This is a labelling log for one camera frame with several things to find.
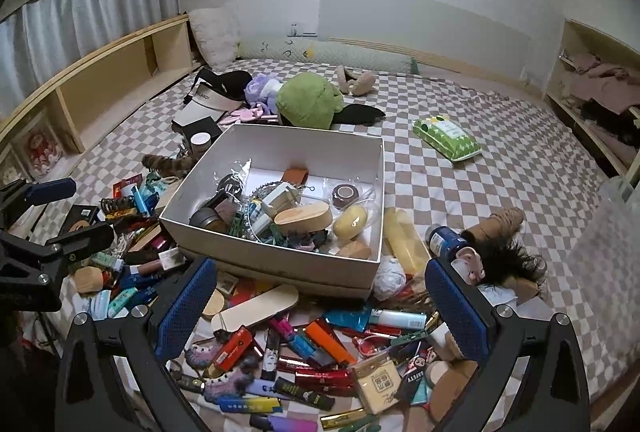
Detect pile of small sundries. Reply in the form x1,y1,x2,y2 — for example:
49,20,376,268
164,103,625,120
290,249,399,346
65,172,481,432

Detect long pale bolster pillow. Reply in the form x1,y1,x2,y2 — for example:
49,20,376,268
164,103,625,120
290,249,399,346
235,40,421,76

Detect brown furry toy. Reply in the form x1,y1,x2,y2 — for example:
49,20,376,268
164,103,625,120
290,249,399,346
142,153,193,178

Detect white crumpled ball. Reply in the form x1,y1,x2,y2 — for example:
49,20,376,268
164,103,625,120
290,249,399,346
372,257,407,302

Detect purple plush toy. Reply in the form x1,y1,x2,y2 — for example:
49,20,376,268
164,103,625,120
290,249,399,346
244,75,283,115

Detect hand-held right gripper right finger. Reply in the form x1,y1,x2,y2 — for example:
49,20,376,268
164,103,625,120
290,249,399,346
424,257,592,432

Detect yellow egg-shaped sponge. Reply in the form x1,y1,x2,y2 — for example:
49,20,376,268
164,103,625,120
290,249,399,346
332,205,369,240

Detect blue bottle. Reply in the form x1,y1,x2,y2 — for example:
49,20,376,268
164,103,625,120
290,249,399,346
425,225,471,259

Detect blue packet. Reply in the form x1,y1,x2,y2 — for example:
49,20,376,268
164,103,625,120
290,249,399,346
325,309,373,333

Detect green plush toy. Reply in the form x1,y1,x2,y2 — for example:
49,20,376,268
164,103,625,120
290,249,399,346
275,72,345,130

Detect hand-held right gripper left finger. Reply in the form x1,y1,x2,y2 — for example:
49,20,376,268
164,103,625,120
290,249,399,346
54,255,219,432

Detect tan boot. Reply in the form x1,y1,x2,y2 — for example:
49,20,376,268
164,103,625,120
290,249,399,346
460,207,526,243

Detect orange lighter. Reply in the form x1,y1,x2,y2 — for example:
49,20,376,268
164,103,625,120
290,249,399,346
305,321,353,365

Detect yellow translucent bottle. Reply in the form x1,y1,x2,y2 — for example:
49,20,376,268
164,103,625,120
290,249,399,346
382,207,433,275

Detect green wet wipes pack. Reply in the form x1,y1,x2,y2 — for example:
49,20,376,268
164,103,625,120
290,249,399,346
412,113,483,163

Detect black-haired doll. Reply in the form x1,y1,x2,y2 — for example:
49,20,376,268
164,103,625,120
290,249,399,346
450,239,548,303

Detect cream card packet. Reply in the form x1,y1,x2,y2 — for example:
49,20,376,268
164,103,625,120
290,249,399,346
350,352,403,415

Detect brown tape roll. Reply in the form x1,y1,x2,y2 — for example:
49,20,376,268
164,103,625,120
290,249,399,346
331,183,360,209

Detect white pillow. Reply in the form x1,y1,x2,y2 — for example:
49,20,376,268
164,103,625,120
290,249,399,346
189,7,241,70

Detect clear plastic storage box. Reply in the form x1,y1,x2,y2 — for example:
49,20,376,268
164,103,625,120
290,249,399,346
595,177,640,213

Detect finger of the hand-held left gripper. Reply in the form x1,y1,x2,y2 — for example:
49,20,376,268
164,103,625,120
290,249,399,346
47,222,116,263
0,179,77,229

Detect black cloth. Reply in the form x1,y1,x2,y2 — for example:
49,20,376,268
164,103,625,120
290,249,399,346
340,102,387,128

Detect small wooden block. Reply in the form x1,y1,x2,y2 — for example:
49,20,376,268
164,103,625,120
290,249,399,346
339,241,373,260

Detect black and white visor cap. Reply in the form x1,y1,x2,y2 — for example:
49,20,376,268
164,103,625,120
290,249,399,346
172,67,253,125

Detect red patterned picture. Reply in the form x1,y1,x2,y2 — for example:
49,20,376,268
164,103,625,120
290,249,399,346
12,122,66,183

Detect round grey tin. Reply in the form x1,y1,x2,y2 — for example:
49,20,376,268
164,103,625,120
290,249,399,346
189,207,223,233

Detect white lighter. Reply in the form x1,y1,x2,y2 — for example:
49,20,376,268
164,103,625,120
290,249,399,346
370,309,427,330

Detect beige plush toy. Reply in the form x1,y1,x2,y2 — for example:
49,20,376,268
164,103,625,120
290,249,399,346
334,64,378,97

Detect light wooden oval board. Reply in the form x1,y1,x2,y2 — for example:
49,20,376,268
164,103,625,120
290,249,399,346
211,285,300,333

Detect white cardboard box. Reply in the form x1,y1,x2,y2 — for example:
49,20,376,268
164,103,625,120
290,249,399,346
159,123,386,300

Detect pile of pink clothes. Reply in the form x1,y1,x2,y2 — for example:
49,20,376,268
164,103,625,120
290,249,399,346
562,52,640,113

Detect dark knitted scrunchies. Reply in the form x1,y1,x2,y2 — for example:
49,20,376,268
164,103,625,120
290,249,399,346
272,232,328,253

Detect wooden clothes shelf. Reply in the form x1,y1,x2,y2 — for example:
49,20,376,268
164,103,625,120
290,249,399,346
545,18,640,188

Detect pink gloves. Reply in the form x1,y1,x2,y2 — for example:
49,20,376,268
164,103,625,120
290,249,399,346
223,106,273,123

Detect pale curtain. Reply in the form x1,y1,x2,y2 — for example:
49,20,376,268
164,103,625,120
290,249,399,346
0,0,181,113

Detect wooden oval box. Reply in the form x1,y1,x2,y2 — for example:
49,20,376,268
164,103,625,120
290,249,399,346
274,205,334,236

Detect wooden bedside shelf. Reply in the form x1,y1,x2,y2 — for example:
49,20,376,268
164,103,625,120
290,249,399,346
0,12,201,185

